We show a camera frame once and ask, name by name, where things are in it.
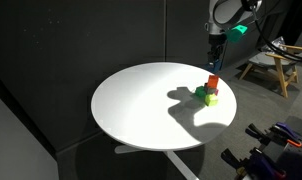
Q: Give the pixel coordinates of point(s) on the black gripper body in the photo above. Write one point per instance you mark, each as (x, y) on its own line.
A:
(216, 42)

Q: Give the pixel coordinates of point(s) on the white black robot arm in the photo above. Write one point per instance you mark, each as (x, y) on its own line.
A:
(224, 13)

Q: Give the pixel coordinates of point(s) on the orange block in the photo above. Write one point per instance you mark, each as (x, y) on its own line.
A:
(213, 81)

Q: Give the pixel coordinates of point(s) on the grey block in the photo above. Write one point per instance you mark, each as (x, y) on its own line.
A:
(209, 89)

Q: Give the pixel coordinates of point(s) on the magenta block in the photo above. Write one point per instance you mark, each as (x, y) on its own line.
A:
(217, 92)

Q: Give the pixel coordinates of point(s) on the lime green block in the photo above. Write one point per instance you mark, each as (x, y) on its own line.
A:
(211, 100)

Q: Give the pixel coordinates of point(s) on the crumpled silver foil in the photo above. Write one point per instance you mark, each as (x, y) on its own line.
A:
(277, 43)

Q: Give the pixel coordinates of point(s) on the wooden chair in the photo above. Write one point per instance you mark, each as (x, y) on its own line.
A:
(281, 65)

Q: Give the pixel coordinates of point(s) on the black spring clamp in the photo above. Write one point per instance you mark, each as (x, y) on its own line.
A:
(232, 159)
(257, 132)

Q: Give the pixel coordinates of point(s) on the purple clamp with orange tip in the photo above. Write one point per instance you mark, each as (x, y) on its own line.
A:
(287, 133)

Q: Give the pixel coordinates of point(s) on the purple spring clamp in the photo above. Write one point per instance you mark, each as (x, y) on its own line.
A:
(264, 163)

